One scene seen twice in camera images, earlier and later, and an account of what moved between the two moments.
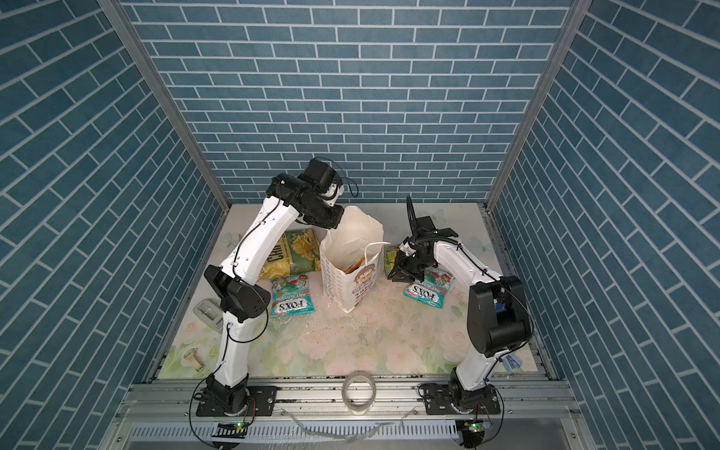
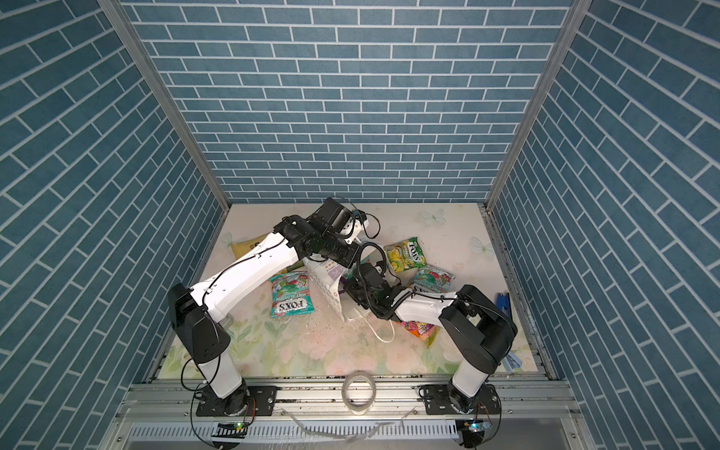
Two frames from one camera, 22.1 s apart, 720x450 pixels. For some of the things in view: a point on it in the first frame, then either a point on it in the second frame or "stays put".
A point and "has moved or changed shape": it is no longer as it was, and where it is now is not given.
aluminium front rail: x=322 y=399 stays put
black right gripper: x=400 y=269 → x=351 y=286
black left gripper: x=334 y=220 → x=351 y=256
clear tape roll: x=351 y=406 stays put
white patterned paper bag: x=350 y=255 has moved or changed shape
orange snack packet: x=355 y=265 has moved or changed shape
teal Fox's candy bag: x=291 y=295 stays put
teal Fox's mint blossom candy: x=432 y=288 stays put
